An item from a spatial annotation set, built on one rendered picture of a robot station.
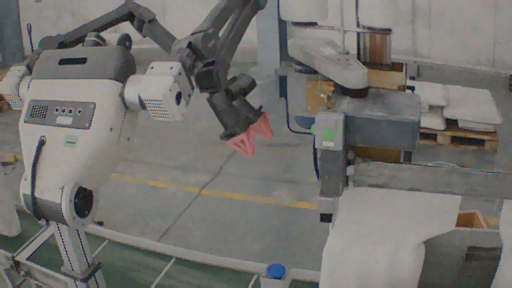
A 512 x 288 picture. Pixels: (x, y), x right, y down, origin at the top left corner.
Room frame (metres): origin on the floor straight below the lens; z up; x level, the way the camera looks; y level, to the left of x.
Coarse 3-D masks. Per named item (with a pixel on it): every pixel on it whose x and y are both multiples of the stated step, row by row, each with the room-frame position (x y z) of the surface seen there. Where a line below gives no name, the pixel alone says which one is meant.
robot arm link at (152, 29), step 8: (144, 8) 1.68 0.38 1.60; (144, 16) 1.65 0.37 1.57; (152, 16) 1.65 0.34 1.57; (144, 24) 1.65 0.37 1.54; (152, 24) 1.66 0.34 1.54; (160, 24) 1.67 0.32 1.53; (144, 32) 1.67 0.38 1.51; (152, 32) 1.64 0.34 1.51; (160, 32) 1.64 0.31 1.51; (168, 32) 1.65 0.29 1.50; (152, 40) 1.66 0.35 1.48; (160, 40) 1.63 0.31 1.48; (168, 40) 1.62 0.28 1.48; (168, 48) 1.61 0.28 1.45
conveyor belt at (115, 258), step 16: (48, 240) 1.96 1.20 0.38; (96, 240) 1.99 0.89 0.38; (32, 256) 1.80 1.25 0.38; (48, 256) 1.81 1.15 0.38; (96, 256) 1.84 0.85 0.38; (112, 256) 1.85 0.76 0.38; (128, 256) 1.85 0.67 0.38; (144, 256) 1.86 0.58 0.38; (160, 256) 1.86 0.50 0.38; (112, 272) 1.71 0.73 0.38; (128, 272) 1.72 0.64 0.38; (144, 272) 1.72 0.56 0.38; (160, 272) 1.73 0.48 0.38; (176, 272) 1.73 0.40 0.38; (192, 272) 1.73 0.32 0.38; (208, 272) 1.73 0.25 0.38; (224, 272) 1.73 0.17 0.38; (240, 272) 1.73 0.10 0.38
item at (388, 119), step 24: (336, 96) 1.33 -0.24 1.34; (384, 96) 1.33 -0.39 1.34; (408, 96) 1.33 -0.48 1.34; (360, 120) 1.21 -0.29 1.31; (384, 120) 1.19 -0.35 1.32; (408, 120) 1.16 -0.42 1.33; (360, 144) 1.21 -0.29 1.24; (384, 144) 1.18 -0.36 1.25; (408, 144) 1.16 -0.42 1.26; (336, 168) 1.23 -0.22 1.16; (336, 192) 1.23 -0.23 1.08
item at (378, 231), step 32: (352, 192) 1.37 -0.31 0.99; (384, 192) 1.34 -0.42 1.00; (416, 192) 1.30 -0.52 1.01; (352, 224) 1.36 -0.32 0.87; (384, 224) 1.33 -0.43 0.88; (416, 224) 1.29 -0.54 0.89; (448, 224) 1.24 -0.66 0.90; (352, 256) 1.29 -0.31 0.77; (384, 256) 1.25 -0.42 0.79; (416, 256) 1.23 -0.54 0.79
